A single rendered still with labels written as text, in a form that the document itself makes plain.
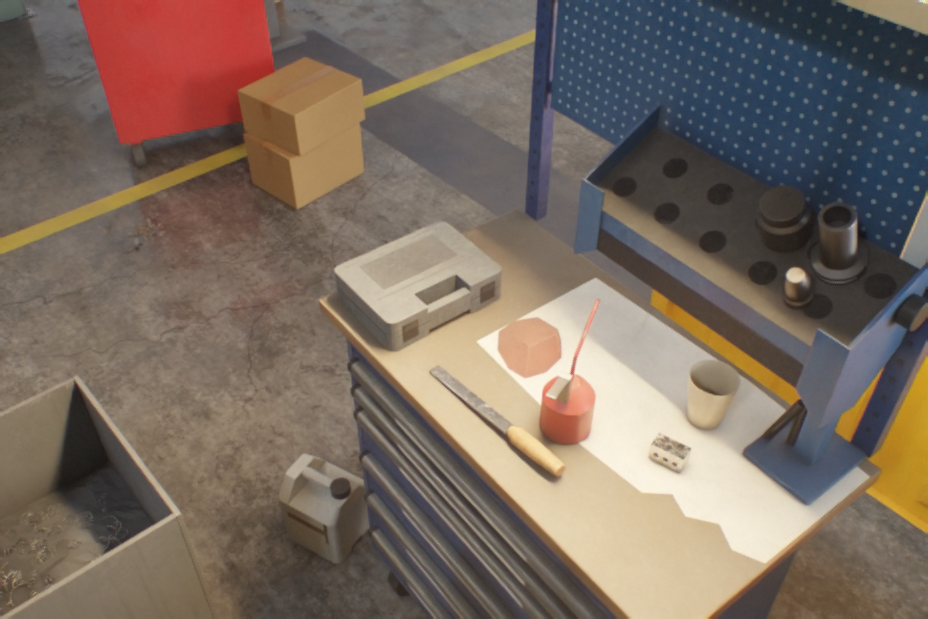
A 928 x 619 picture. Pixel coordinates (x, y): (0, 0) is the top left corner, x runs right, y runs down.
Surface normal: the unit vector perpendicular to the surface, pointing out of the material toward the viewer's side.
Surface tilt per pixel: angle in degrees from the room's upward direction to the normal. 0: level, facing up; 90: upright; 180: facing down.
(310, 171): 90
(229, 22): 90
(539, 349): 40
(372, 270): 0
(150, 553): 90
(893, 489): 90
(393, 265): 0
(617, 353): 0
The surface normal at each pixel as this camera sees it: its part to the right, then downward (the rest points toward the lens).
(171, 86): 0.37, 0.62
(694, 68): -0.80, 0.40
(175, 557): 0.66, 0.51
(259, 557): 0.00, -0.75
